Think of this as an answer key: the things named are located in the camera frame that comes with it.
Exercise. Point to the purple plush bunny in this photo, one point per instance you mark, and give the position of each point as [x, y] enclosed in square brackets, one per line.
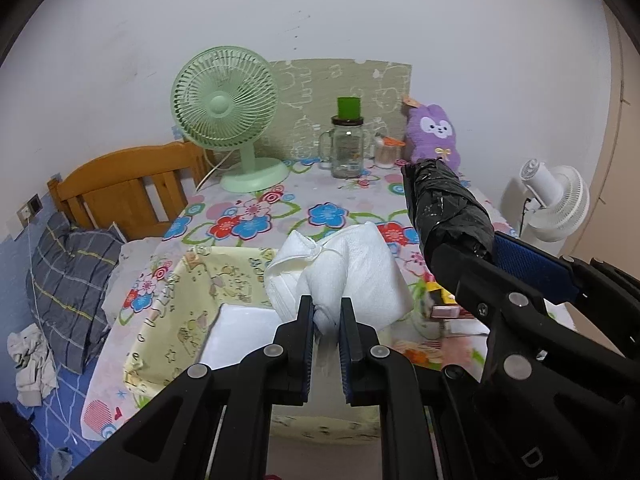
[432, 130]

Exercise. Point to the yellow print fabric basket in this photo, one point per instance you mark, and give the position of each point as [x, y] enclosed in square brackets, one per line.
[185, 300]

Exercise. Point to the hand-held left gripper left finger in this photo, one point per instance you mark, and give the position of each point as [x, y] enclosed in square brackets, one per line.
[306, 360]

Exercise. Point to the glass mug with green lid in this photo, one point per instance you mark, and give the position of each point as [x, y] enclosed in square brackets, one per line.
[346, 150]

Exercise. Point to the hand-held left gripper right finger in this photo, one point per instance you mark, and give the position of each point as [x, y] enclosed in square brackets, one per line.
[346, 360]

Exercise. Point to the white crumpled cloth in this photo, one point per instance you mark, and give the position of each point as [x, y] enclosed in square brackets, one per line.
[32, 365]

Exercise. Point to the black plastic roll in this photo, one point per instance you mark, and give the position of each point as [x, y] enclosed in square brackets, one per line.
[445, 205]

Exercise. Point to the small jar with orange lid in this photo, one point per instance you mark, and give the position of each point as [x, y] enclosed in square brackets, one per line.
[386, 155]

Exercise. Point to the floral tablecloth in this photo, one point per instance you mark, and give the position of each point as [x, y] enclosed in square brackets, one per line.
[300, 210]

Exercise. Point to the wall socket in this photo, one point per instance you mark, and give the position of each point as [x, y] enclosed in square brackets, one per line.
[30, 210]

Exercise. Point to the white standing fan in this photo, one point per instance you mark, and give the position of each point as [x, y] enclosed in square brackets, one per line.
[560, 200]

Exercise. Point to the green cartoon print board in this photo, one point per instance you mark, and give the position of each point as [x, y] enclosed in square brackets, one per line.
[350, 80]

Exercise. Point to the grey plaid pillow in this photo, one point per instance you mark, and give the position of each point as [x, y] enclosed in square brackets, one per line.
[70, 285]

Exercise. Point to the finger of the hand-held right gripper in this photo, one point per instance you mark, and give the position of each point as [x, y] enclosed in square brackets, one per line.
[470, 285]
[535, 266]

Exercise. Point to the wooden bed headboard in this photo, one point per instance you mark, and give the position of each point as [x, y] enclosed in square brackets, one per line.
[115, 180]

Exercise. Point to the yellow black small box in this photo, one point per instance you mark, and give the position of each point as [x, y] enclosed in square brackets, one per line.
[440, 292]

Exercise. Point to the white sheet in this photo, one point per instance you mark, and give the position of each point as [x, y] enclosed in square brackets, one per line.
[135, 260]

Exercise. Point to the blue bed sheet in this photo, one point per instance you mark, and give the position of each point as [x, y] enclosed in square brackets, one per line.
[55, 420]

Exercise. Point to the white fluffy towel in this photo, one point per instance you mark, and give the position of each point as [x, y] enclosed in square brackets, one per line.
[365, 275]

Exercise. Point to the green desk fan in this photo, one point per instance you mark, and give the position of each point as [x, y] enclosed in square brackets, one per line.
[222, 105]

